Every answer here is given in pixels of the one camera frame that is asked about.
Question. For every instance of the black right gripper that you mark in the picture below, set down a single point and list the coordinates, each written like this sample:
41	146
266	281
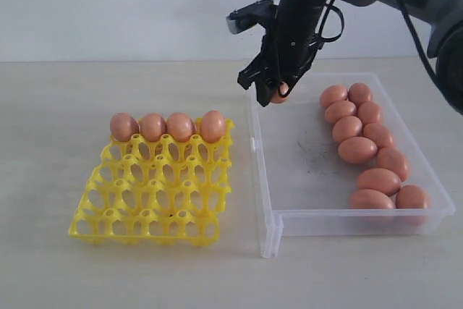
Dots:
287	47

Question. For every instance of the brown egg packed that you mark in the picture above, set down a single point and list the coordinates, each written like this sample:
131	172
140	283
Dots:
180	126
123	126
213	126
152	127

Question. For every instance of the yellow plastic egg tray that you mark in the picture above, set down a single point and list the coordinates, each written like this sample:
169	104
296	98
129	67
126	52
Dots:
164	192

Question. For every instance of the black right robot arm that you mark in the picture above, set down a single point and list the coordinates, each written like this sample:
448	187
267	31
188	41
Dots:
441	58

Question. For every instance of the brown egg under gripper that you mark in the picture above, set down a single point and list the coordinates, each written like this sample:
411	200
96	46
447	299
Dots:
347	127

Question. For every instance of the brown egg back row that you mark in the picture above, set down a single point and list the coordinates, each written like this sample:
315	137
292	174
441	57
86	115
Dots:
359	93

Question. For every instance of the clear plastic bin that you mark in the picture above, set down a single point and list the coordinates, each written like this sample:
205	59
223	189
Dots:
302	186

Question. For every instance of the brown egg second row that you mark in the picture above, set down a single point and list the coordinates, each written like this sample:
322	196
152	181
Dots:
382	180

